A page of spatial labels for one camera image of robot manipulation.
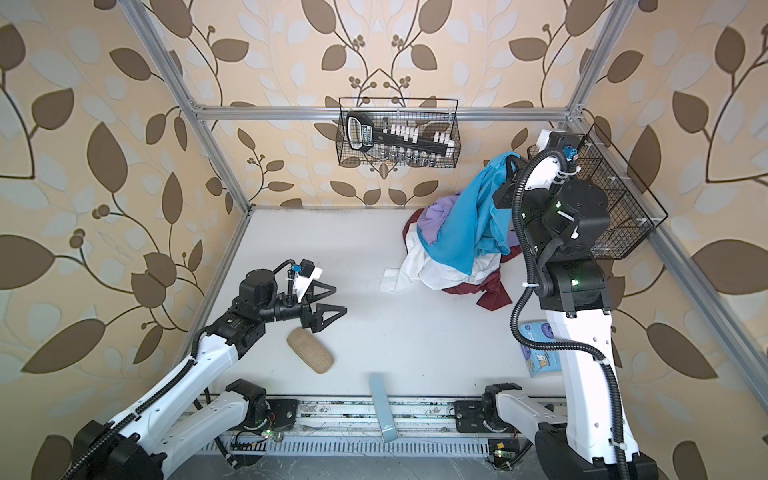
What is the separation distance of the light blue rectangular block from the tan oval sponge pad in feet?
0.43

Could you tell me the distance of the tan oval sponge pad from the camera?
0.82 meters

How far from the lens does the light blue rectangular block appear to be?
0.70 metres
